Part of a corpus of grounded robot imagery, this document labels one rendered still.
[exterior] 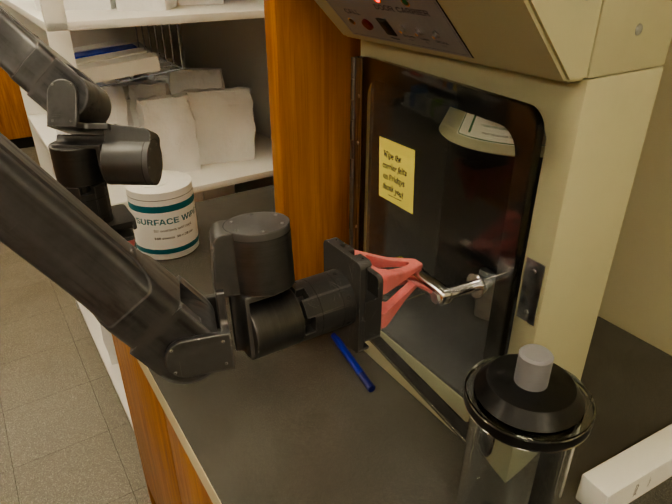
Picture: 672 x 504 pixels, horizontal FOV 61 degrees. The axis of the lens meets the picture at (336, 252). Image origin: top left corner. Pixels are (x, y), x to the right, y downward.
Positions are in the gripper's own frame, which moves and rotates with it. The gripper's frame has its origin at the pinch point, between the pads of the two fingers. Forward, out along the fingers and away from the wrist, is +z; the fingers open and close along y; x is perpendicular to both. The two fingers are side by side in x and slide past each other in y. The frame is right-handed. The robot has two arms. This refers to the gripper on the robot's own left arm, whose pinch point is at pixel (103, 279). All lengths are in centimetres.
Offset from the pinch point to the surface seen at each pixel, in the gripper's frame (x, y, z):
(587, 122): -46, 34, -28
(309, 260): -9.0, 27.9, 1.1
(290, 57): -8.9, 25.8, -28.7
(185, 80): 105, 50, -4
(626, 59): -46, 38, -33
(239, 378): -11.8, 13.9, 15.7
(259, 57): 103, 75, -9
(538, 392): -53, 24, -8
